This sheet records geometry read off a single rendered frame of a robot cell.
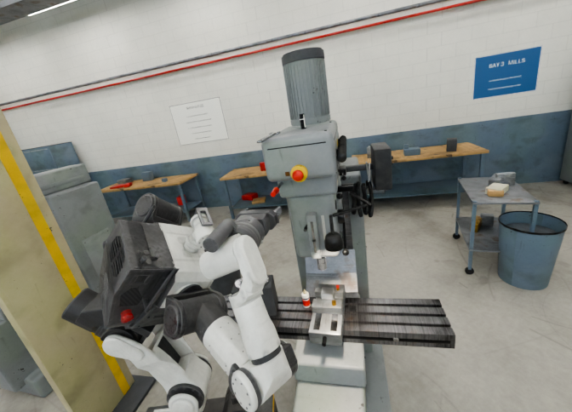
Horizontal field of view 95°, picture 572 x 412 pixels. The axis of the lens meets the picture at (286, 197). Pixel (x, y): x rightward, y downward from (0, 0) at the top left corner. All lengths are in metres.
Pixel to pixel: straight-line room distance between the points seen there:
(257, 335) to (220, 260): 0.17
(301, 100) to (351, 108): 4.07
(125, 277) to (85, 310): 0.37
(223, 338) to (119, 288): 0.31
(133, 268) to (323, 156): 0.66
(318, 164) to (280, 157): 0.14
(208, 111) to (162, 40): 1.58
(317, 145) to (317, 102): 0.41
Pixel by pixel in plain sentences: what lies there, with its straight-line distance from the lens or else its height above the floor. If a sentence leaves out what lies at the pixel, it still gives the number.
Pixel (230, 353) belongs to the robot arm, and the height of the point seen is 1.49.
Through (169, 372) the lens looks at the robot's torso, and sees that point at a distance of 1.26.
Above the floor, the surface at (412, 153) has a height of 0.91.
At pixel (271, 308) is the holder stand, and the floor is 0.97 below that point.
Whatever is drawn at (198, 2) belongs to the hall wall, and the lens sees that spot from 6.20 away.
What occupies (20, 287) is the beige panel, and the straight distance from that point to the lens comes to 2.22.
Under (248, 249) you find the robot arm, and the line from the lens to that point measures 0.57.
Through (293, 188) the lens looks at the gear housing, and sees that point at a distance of 1.07.
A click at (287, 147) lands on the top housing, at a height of 1.85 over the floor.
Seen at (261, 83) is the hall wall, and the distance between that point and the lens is 5.56.
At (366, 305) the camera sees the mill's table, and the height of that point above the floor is 0.91.
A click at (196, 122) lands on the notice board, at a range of 6.18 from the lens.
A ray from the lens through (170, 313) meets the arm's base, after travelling 0.81.
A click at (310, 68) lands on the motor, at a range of 1.30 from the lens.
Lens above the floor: 1.99
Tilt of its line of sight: 19 degrees down
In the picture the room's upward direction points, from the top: 10 degrees counter-clockwise
